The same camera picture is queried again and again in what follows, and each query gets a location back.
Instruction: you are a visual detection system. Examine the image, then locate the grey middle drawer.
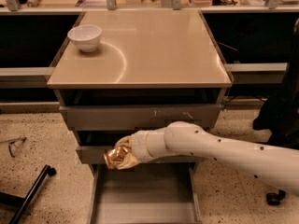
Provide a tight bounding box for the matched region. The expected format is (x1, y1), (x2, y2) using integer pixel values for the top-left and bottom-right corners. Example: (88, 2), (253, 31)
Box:
(77, 123), (206, 164)

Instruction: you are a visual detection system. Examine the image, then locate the black chair base leg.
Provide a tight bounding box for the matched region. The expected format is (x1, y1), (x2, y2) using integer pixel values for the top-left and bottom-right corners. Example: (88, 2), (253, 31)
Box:
(0, 164), (56, 224)

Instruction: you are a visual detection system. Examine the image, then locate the grey drawer cabinet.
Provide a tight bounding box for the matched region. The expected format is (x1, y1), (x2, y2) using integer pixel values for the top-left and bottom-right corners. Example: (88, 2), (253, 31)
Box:
(46, 8), (234, 224)

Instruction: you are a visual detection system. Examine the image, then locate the grey top drawer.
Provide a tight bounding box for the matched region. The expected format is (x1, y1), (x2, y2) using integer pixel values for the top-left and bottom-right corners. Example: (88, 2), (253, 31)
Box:
(60, 88), (221, 131)

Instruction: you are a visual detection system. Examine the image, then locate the black office chair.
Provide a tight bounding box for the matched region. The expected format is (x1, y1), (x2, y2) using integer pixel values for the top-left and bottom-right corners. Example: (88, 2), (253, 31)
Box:
(252, 17), (299, 207)

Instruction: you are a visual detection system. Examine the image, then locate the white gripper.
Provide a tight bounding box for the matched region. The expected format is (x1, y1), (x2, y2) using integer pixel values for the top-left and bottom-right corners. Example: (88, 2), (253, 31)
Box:
(115, 131), (153, 170)

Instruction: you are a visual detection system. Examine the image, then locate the white ceramic bowl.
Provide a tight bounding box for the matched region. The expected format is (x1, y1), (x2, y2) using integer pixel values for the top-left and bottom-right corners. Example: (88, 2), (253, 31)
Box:
(67, 25), (102, 52)

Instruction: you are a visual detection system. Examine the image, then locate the grey drawer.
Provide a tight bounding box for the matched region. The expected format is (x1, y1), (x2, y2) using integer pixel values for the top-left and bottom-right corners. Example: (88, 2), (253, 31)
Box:
(60, 88), (221, 131)
(77, 123), (206, 164)
(87, 162), (202, 224)

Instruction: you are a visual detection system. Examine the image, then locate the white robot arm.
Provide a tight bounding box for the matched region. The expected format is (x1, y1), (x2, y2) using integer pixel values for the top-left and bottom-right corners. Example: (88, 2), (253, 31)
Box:
(113, 121), (299, 195)

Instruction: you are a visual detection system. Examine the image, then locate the grey bottom drawer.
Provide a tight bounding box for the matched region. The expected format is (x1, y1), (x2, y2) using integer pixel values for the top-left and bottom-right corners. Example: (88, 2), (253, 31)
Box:
(87, 162), (202, 224)

